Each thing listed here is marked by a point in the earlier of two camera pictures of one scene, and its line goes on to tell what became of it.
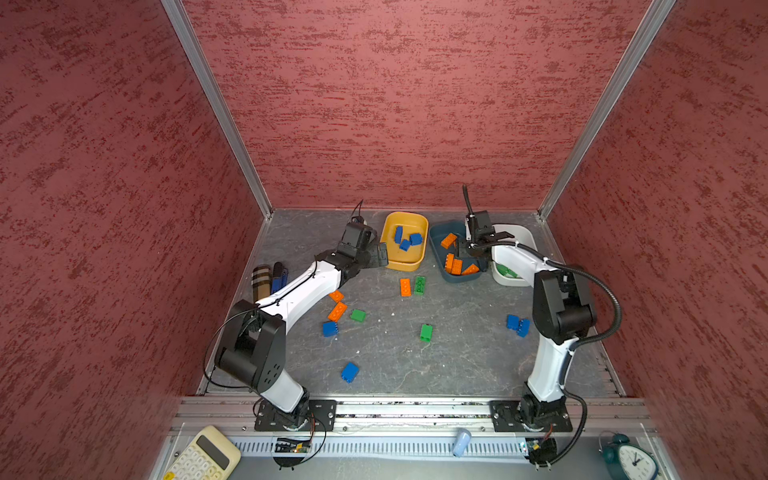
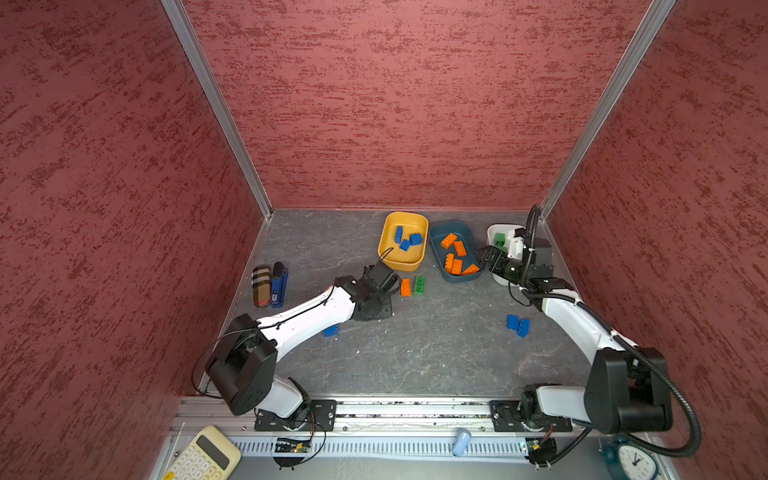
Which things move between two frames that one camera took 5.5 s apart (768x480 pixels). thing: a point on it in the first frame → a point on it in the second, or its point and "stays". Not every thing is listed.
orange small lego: x=457 y=267 stays
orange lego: x=472 y=269 → x=459 y=246
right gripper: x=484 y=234 → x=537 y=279
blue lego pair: x=521 y=326 stays
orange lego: x=449 y=262 stays
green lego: x=420 y=282 stays
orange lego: x=405 y=287 stays
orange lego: x=449 y=241 stays
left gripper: x=382 y=255 → x=386 y=310
